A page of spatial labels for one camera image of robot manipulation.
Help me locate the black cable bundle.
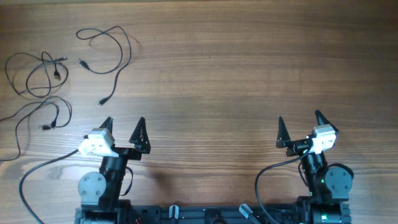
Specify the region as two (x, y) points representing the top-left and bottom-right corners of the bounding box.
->
(0, 95), (73, 162)

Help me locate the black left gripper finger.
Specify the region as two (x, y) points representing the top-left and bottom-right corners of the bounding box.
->
(99, 116), (113, 133)
(129, 117), (151, 154)

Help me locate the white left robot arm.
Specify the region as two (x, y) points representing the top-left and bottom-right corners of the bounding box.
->
(74, 117), (151, 224)

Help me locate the thick black usb cable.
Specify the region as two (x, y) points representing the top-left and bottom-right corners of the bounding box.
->
(75, 25), (132, 107)

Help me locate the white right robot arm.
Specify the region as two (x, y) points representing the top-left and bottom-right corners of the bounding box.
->
(276, 110), (354, 224)

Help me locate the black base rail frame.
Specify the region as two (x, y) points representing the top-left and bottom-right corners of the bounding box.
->
(74, 203), (352, 224)

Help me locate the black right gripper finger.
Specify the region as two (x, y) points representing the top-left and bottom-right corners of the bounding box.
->
(315, 110), (339, 134)
(276, 116), (292, 148)

